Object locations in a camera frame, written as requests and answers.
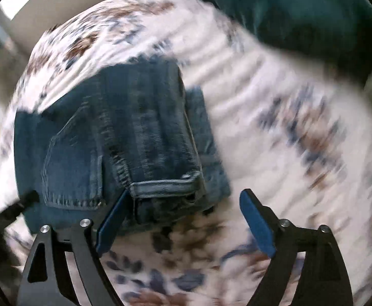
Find floral quilt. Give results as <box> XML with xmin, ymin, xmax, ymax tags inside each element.
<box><xmin>0</xmin><ymin>0</ymin><xmax>372</xmax><ymax>306</ymax></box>

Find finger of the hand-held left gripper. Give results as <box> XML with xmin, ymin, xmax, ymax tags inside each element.
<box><xmin>0</xmin><ymin>190</ymin><xmax>41</xmax><ymax>234</ymax></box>

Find folded light blue jeans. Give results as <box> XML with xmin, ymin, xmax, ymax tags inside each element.
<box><xmin>184</xmin><ymin>87</ymin><xmax>232</xmax><ymax>214</ymax></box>

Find dark blue jeans pants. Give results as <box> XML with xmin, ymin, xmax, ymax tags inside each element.
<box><xmin>13</xmin><ymin>59</ymin><xmax>206</xmax><ymax>235</ymax></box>

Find large dark teal pillow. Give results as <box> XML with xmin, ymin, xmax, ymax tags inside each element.
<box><xmin>168</xmin><ymin>0</ymin><xmax>372</xmax><ymax>80</ymax></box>

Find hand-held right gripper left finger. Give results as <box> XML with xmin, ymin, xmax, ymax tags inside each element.
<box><xmin>16</xmin><ymin>189</ymin><xmax>132</xmax><ymax>306</ymax></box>

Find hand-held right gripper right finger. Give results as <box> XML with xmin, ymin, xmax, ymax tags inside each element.
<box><xmin>239</xmin><ymin>188</ymin><xmax>354</xmax><ymax>306</ymax></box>

